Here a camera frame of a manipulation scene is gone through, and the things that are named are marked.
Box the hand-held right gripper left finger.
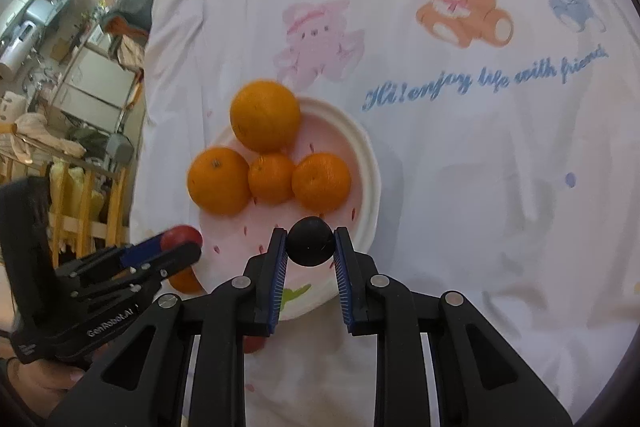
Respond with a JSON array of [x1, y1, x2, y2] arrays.
[[45, 227, 289, 427]]

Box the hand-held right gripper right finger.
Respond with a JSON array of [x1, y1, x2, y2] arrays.
[[332, 227, 573, 427]]

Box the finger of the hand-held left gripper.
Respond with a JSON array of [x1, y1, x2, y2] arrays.
[[69, 242, 204, 304], [55, 233, 174, 281]]

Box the dark purple plum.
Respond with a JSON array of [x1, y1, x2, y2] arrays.
[[287, 216, 336, 268]]

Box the orange mandarin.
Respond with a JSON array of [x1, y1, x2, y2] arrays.
[[187, 147, 251, 215], [167, 264, 206, 294], [291, 153, 352, 212], [248, 153, 296, 204]]

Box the pink strawberry print plate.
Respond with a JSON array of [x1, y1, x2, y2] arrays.
[[192, 97, 383, 323]]

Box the large orange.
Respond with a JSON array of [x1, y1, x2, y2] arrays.
[[230, 79, 302, 154]]

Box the person's left hand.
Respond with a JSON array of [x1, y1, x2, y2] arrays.
[[17, 346, 109, 414]]

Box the yellow wooden rack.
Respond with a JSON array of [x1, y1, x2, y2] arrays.
[[0, 157, 128, 258]]

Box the beige hanging cloth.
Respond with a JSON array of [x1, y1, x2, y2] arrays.
[[12, 112, 87, 162]]

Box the white kitchen counter cabinet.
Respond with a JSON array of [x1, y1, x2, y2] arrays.
[[50, 42, 146, 132]]

